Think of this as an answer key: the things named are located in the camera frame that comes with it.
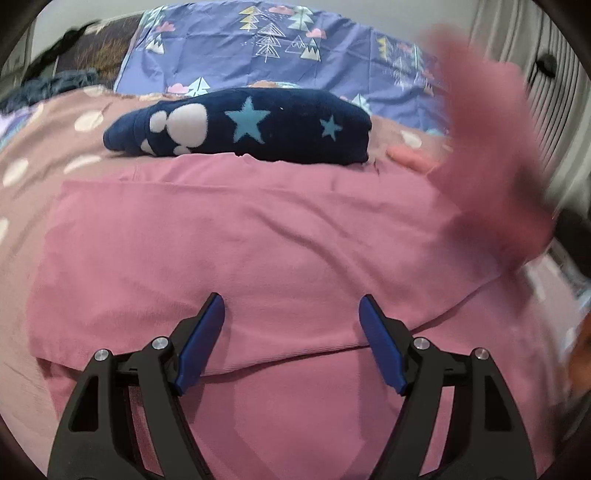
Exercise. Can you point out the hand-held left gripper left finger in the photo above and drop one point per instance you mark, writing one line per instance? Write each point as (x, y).
(202, 344)

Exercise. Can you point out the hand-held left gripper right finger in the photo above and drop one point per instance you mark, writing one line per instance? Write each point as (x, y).
(382, 346)

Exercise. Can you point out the pink shirt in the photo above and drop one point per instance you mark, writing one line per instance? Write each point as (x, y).
(277, 254)

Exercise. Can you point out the coral folded small garment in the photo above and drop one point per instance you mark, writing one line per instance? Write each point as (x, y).
(411, 158)

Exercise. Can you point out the navy star-print folded garment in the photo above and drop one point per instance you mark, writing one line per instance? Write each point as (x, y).
(258, 129)

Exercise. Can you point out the pink polka-dot blanket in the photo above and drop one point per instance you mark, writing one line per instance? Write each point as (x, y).
(41, 143)

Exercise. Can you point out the purple tree-print bed sheet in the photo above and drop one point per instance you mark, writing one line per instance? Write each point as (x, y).
(221, 55)

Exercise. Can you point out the blue-grey fluffy cloth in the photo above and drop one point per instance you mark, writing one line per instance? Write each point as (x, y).
(41, 90)

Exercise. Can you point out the dark patterned cloth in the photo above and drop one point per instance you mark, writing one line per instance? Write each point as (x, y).
(92, 50)

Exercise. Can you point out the black door knob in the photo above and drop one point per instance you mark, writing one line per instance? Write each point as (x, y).
(547, 64)

